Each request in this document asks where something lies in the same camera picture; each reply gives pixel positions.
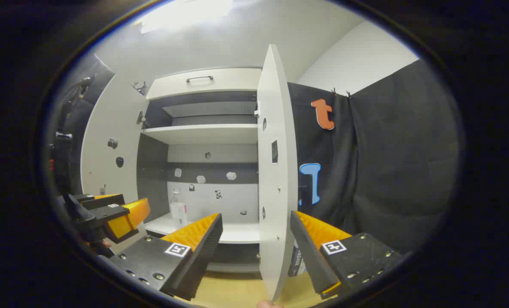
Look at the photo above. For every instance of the clear plastic bottle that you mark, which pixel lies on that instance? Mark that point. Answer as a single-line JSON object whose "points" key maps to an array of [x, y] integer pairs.
{"points": [[178, 214]]}

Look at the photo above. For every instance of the white and grey cabinet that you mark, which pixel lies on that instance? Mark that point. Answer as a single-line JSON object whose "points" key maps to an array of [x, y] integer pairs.
{"points": [[211, 132]]}

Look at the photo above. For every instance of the blue printed packet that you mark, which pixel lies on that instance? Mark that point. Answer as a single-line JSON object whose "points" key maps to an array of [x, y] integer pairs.
{"points": [[296, 261]]}

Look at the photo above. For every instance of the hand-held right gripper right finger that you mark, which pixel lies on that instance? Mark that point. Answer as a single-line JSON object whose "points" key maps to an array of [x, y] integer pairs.
{"points": [[310, 256]]}

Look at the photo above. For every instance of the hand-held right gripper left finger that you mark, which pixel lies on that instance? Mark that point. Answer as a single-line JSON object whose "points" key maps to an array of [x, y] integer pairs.
{"points": [[203, 256]]}

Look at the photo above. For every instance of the white cabinet door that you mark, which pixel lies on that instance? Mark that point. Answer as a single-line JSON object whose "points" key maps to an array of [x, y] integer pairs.
{"points": [[108, 119], [278, 192]]}

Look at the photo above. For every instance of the white cabinet top panel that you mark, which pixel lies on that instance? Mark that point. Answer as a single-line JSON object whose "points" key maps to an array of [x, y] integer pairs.
{"points": [[228, 81]]}

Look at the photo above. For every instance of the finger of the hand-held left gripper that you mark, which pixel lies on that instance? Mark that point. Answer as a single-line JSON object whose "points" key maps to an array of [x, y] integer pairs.
{"points": [[108, 210], [104, 201]]}

